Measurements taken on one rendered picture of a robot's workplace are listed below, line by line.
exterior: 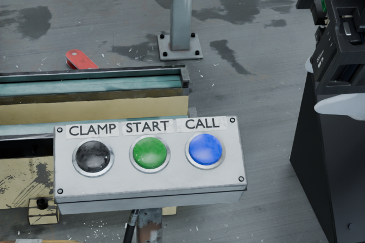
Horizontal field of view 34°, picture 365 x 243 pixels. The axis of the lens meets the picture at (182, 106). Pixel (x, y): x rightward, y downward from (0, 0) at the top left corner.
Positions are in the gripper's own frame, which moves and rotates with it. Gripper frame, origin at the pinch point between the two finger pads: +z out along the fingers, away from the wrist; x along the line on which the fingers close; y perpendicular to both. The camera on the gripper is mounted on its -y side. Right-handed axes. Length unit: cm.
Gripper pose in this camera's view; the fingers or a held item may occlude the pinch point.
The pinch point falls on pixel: (363, 102)
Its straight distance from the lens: 50.1
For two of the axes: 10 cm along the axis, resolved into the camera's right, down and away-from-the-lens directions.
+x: 1.0, 8.9, -4.5
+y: -9.9, 0.5, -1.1
